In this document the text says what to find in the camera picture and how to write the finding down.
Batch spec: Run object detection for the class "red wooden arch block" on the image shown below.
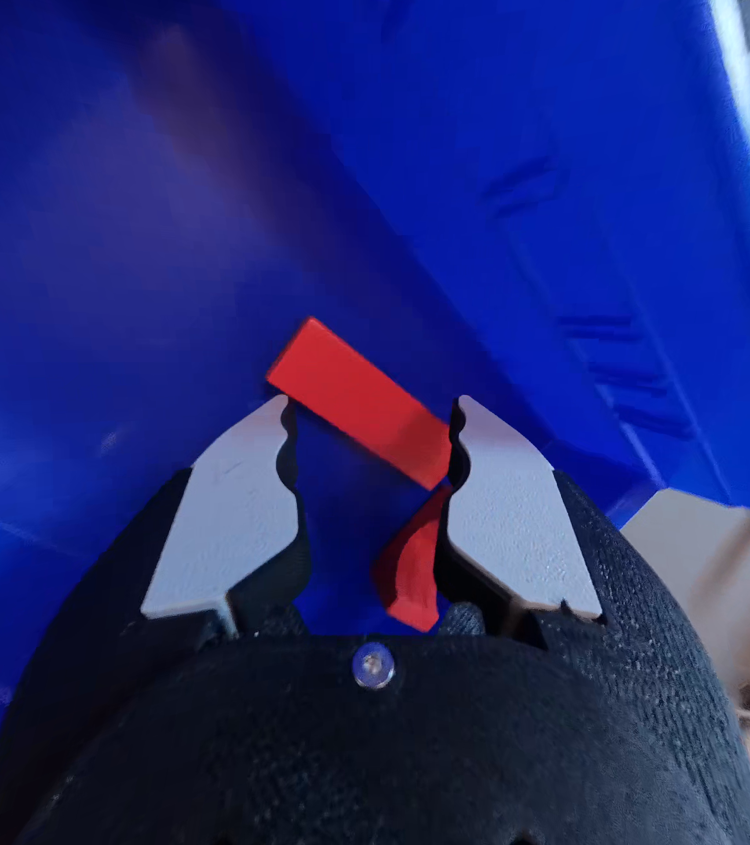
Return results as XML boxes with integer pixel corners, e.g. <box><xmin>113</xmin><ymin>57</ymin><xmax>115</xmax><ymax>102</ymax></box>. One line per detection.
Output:
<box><xmin>373</xmin><ymin>486</ymin><xmax>453</xmax><ymax>633</ymax></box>

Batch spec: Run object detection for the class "red rectangular wooden block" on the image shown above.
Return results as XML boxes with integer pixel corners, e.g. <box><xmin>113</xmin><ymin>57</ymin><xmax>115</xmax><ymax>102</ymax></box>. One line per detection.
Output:
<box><xmin>266</xmin><ymin>317</ymin><xmax>453</xmax><ymax>491</ymax></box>

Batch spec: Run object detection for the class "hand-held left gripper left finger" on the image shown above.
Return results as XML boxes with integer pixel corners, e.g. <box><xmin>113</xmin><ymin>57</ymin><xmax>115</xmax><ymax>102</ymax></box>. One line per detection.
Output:
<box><xmin>140</xmin><ymin>395</ymin><xmax>313</xmax><ymax>638</ymax></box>

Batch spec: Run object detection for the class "blue plastic bin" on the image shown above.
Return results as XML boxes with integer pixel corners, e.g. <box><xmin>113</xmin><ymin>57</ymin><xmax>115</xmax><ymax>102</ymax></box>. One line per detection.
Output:
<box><xmin>0</xmin><ymin>0</ymin><xmax>750</xmax><ymax>826</ymax></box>

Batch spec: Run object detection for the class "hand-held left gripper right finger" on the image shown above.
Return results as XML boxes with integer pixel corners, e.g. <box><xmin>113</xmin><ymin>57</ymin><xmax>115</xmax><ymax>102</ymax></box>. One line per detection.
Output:
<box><xmin>434</xmin><ymin>395</ymin><xmax>603</xmax><ymax>638</ymax></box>

